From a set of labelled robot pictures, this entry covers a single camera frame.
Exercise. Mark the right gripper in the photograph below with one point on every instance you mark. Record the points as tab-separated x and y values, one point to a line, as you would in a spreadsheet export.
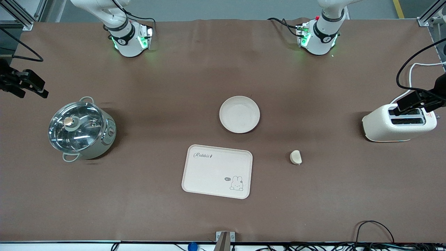
6	81

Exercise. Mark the grey metal camera bracket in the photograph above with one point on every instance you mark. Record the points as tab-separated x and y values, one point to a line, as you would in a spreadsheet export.
225	240

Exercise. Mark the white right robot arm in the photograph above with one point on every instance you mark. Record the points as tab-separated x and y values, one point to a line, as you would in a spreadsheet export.
127	45

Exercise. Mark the cream two-slot toaster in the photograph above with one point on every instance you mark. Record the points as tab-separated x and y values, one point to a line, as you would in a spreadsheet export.
379	127

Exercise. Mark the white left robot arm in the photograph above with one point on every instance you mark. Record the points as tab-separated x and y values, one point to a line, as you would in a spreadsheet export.
318	42

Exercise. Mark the aluminium frame profile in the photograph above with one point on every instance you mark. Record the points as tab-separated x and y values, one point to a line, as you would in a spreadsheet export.
21	15
430	15

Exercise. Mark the pale electric cooking pot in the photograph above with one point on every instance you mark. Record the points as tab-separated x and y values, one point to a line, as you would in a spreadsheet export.
106	134

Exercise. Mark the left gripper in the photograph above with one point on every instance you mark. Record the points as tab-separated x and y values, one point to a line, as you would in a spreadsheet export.
433	97

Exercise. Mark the round cream plate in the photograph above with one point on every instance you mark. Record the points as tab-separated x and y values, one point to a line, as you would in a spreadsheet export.
239	114

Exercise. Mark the cream rabbit print tray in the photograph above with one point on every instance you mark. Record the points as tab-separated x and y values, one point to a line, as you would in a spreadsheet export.
216	170

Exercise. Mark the blue round cap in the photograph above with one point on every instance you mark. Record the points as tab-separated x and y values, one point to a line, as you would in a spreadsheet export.
192	246

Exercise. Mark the small white bun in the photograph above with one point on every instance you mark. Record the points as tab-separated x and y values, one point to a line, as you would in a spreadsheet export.
296	157

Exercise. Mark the brown table cover cloth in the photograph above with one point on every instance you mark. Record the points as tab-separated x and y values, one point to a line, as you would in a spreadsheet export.
156	87

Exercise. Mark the glass pot lid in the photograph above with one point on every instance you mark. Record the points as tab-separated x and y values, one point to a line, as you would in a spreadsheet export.
76	127

